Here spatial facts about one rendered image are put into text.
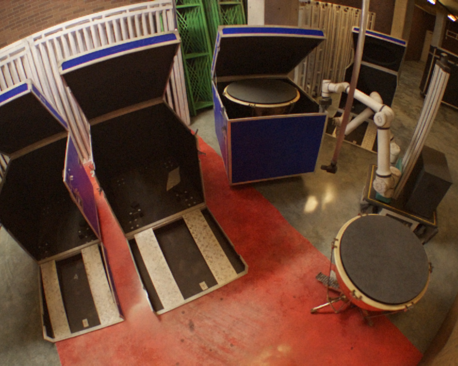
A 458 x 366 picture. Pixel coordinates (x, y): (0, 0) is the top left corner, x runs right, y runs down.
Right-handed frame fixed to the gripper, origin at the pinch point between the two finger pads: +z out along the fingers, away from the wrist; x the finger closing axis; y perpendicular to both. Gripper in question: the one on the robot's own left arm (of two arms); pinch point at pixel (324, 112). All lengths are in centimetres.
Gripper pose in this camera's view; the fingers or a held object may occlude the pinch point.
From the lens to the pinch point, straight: 265.5
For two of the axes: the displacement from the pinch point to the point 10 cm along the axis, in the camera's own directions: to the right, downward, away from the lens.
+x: -9.8, 1.4, -1.1
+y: -1.7, -5.2, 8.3
